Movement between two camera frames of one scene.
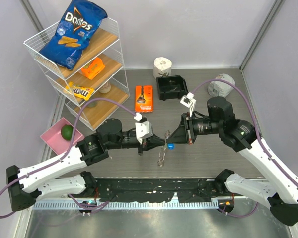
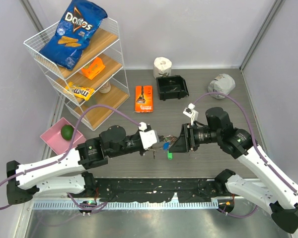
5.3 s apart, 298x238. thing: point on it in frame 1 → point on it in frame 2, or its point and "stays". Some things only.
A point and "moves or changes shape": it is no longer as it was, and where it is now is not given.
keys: [174, 89] stays
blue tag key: [171, 146] moves or changes shape
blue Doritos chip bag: [81, 19] stays
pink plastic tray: [53, 138] stays
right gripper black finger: [180, 135] → [181, 145]
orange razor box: [143, 98] stays
